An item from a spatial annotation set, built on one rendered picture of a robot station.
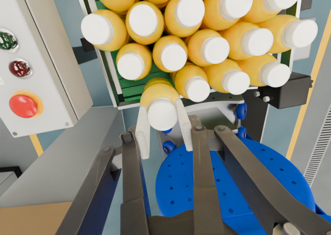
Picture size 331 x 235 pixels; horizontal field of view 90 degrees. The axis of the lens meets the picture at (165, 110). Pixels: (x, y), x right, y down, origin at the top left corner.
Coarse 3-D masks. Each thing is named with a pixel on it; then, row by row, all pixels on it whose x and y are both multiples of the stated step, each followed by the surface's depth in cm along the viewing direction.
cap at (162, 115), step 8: (152, 104) 21; (160, 104) 20; (168, 104) 20; (152, 112) 20; (160, 112) 21; (168, 112) 21; (176, 112) 21; (152, 120) 21; (160, 120) 21; (168, 120) 21; (176, 120) 21; (160, 128) 21; (168, 128) 21
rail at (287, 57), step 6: (300, 0) 32; (294, 6) 33; (288, 12) 35; (294, 12) 33; (294, 48) 36; (282, 54) 39; (288, 54) 37; (282, 60) 39; (288, 60) 37; (288, 66) 37
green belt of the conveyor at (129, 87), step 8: (96, 0) 37; (104, 8) 37; (152, 48) 41; (112, 56) 41; (152, 56) 42; (152, 64) 43; (152, 72) 49; (160, 72) 44; (120, 80) 44; (128, 80) 44; (136, 80) 44; (144, 80) 44; (168, 80) 45; (128, 88) 45; (136, 88) 45; (128, 96) 46; (136, 96) 46
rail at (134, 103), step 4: (180, 96) 38; (132, 100) 41; (136, 100) 40; (120, 104) 39; (124, 104) 39; (128, 104) 38; (132, 104) 38; (136, 104) 38; (120, 108) 39; (124, 108) 39
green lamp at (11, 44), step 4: (0, 32) 20; (4, 32) 20; (0, 36) 20; (4, 36) 20; (8, 36) 20; (0, 40) 20; (4, 40) 20; (8, 40) 20; (12, 40) 21; (0, 44) 20; (4, 44) 20; (8, 44) 20; (12, 44) 21; (0, 48) 20; (4, 48) 20; (8, 48) 21; (12, 48) 21
